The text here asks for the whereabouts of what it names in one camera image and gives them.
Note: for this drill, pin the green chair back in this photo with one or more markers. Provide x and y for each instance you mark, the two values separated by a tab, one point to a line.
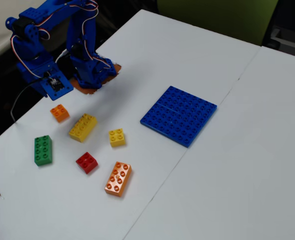
217	17

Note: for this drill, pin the small orange square block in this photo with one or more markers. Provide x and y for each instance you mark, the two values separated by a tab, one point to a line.
60	113

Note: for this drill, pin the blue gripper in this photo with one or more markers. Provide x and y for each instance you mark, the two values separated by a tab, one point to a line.
29	70

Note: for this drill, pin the long orange block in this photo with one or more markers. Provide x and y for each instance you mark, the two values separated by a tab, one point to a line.
118	179

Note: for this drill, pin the small yellow square block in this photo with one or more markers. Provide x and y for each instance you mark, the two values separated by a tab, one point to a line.
117	138

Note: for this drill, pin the grey background box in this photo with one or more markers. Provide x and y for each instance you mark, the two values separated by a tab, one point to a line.
290	41

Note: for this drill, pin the small red square block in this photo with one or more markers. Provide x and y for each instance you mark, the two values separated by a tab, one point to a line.
87	163

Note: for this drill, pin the blue studded baseplate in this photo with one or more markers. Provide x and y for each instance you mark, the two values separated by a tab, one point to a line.
178	116

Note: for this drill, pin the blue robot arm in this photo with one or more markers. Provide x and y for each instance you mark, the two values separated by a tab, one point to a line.
80	37

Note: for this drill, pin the long yellow block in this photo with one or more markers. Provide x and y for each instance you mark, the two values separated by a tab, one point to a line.
83	128

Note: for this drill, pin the long green block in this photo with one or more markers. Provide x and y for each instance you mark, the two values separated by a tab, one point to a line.
43	150

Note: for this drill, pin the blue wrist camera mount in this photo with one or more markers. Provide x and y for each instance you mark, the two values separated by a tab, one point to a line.
56	87

